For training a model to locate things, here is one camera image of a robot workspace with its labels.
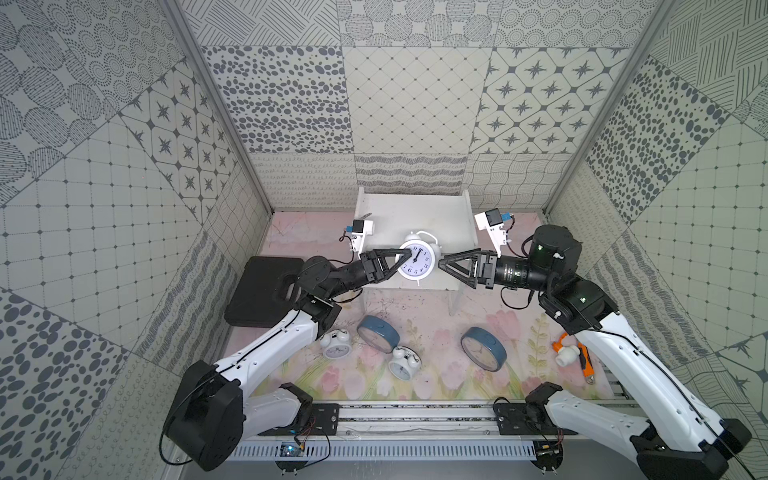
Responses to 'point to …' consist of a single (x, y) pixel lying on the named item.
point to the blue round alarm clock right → (483, 348)
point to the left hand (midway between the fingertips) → (416, 265)
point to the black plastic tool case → (265, 290)
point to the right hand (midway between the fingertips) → (442, 267)
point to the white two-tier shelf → (449, 218)
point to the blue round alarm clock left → (378, 333)
